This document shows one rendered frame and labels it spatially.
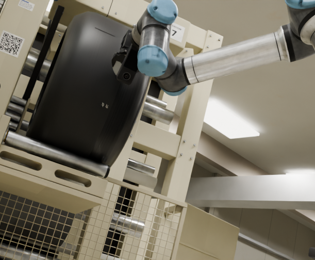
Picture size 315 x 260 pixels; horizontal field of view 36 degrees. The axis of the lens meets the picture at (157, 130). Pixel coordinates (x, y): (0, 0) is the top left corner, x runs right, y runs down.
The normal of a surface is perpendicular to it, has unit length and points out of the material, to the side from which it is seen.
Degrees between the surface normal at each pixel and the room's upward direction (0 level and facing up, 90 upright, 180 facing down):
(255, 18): 180
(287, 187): 90
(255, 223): 90
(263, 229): 90
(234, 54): 109
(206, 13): 180
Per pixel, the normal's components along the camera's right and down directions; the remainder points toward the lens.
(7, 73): 0.37, -0.24
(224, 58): -0.29, -0.05
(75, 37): -0.29, -0.57
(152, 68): -0.10, 0.91
